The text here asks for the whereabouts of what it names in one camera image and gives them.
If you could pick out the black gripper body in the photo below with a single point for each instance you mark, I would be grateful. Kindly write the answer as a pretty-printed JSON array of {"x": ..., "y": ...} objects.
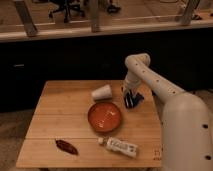
[{"x": 129, "y": 100}]

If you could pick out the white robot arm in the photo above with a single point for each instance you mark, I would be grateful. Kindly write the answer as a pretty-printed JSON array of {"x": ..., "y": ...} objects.
[{"x": 187, "y": 129}]

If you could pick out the white paper cup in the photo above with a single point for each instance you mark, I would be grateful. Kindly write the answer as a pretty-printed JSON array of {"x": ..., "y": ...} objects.
[{"x": 103, "y": 92}]

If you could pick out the orange round plate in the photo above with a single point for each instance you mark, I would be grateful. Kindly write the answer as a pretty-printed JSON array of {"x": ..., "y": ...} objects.
[{"x": 104, "y": 117}]

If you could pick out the white plastic bottle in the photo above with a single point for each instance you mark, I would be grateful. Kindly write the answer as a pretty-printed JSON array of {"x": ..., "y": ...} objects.
[{"x": 116, "y": 145}]

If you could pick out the wooden table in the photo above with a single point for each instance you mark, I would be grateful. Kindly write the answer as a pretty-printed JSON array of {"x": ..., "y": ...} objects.
[{"x": 61, "y": 114}]

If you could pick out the dried red chili pepper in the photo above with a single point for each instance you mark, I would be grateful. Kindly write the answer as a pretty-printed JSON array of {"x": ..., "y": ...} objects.
[{"x": 67, "y": 147}]

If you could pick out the black office chair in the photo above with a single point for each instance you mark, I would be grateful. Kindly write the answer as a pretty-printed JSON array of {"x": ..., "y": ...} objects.
[{"x": 66, "y": 6}]

